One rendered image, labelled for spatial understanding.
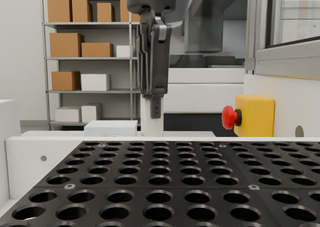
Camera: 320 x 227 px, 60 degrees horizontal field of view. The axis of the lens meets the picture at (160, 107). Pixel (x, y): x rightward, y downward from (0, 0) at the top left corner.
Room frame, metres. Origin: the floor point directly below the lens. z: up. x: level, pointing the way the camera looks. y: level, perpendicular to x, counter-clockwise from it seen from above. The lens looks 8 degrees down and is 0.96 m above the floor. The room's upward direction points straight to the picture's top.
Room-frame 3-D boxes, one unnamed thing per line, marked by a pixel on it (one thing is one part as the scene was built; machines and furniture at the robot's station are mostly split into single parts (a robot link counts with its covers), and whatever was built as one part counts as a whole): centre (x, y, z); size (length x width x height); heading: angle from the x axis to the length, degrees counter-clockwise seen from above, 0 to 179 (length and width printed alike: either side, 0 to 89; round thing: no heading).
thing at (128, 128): (0.72, 0.13, 0.79); 0.13 x 0.09 x 0.05; 90
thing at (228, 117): (0.46, -0.12, 0.88); 0.04 x 0.03 x 0.04; 179
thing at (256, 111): (0.46, -0.15, 0.88); 0.07 x 0.05 x 0.07; 179
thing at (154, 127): (0.43, 0.01, 0.88); 0.03 x 0.01 x 0.07; 106
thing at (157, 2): (0.44, 0.01, 1.04); 0.08 x 0.07 x 0.09; 16
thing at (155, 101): (0.41, 0.00, 0.91); 0.03 x 0.01 x 0.05; 16
